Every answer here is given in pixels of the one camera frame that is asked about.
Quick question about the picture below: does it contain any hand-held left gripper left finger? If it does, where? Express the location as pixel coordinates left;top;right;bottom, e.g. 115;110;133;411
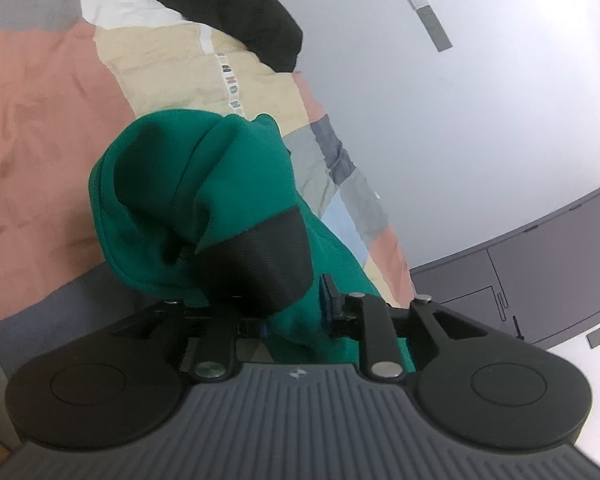
111;300;270;382

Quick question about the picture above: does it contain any black puffer jacket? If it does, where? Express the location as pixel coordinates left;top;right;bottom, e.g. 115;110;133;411
70;0;304;74

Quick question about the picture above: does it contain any dark grey cabinet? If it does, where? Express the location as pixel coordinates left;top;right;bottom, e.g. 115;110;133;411
410;186;600;347

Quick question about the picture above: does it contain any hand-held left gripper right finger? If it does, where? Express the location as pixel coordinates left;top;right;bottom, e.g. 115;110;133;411
319;274;486;382

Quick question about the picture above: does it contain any beige cloth with printed band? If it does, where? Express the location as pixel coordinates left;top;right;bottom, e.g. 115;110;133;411
94;22;312;137

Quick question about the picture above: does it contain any colour-block patchwork blanket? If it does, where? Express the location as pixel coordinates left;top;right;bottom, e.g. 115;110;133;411
0;0;417;466

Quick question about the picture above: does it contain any green sweatshirt with white print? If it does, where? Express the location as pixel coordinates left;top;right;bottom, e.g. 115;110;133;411
88;109;415;374

